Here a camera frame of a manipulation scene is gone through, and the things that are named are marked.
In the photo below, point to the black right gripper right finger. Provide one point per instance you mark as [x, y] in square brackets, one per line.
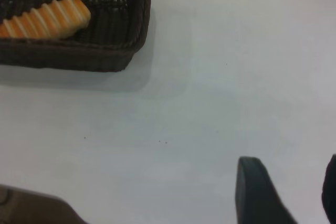
[330, 190]

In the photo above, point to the black woven wicker basket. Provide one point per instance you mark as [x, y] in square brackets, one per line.
[110, 48]

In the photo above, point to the orange ridged bread loaf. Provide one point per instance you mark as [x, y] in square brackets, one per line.
[47, 22]

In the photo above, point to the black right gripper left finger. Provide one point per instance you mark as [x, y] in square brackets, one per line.
[257, 197]

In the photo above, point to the dark grey blurred casing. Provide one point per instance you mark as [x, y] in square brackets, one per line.
[31, 205]

